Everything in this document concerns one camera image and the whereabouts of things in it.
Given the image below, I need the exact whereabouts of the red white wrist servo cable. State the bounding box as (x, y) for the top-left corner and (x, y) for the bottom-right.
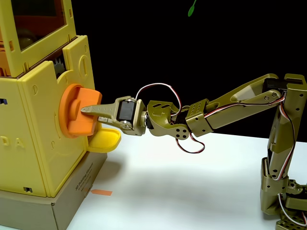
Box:
(135, 83), (206, 154)

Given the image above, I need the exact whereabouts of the yellow toy vending machine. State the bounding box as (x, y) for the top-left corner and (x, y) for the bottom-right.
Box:
(0, 0), (103, 198)

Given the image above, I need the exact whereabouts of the yellow dispensing tray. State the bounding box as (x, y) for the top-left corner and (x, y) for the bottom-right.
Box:
(86, 126), (122, 153)

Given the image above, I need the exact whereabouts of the orange tape arrow marker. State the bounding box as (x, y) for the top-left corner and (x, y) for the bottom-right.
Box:
(91, 188), (113, 196)

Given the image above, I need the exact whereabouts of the orange round turning knob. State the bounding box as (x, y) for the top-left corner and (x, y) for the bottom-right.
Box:
(59, 83), (103, 138)

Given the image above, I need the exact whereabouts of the grey plastic gear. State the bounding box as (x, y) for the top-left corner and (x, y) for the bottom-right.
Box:
(53, 57), (67, 79)

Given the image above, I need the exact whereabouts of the capsule ball behind window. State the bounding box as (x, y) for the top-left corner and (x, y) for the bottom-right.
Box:
(18, 28), (36, 48)

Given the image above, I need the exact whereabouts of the red white base servo cable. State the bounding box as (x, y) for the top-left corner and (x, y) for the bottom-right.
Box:
(203, 94), (307, 227)

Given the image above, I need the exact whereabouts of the brown cardboard box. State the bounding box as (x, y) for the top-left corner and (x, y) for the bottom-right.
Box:
(0, 150), (108, 230)

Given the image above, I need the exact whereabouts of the green leaf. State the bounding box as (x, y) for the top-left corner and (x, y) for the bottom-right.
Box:
(187, 0), (198, 17)

